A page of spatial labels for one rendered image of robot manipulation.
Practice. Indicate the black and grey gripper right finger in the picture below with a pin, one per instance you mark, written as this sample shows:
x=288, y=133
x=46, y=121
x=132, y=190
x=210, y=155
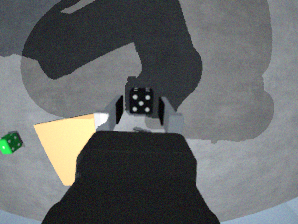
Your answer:
x=169, y=119

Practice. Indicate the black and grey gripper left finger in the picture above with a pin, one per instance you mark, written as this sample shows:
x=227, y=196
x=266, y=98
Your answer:
x=107, y=118

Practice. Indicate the peach flat square mat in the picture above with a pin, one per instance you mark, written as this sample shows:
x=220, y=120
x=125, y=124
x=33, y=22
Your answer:
x=63, y=140

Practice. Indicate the black die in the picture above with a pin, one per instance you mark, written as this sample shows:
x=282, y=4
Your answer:
x=141, y=101

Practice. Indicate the green die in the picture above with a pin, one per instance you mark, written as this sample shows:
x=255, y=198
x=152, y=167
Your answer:
x=9, y=143

